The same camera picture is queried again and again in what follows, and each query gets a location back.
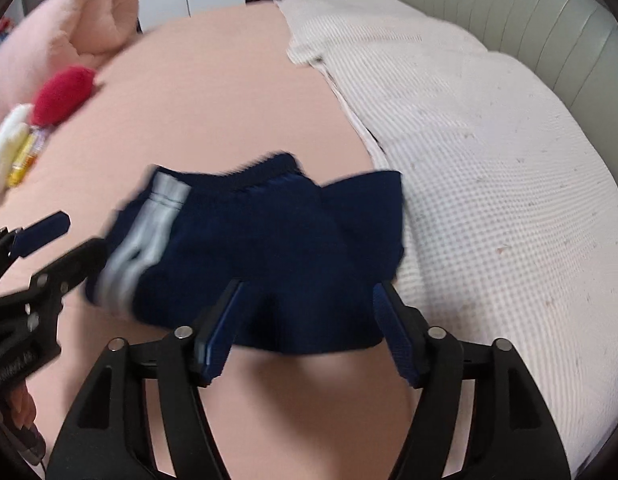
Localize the yellow snack packet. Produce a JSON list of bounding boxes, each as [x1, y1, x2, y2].
[[6, 127, 53, 188]]

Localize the light pink knit blanket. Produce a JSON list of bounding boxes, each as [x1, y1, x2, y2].
[[277, 0, 618, 469]]

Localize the person's hand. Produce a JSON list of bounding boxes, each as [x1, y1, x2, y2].
[[6, 382, 37, 429]]

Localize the navy blue striped shorts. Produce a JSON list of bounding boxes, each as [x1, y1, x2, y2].
[[86, 153, 403, 356]]

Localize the pink rolled quilt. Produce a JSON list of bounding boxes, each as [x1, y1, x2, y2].
[[0, 0, 139, 124]]

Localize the pink bed sheet mattress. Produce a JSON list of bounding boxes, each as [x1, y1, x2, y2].
[[0, 2, 414, 479]]

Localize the white plush rabbit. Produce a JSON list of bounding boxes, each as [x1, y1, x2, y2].
[[0, 103, 34, 195]]

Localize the red plush toy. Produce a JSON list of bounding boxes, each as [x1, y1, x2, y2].
[[30, 65, 96, 128]]

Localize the grey leather headboard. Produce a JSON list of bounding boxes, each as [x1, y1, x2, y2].
[[365, 0, 618, 137]]

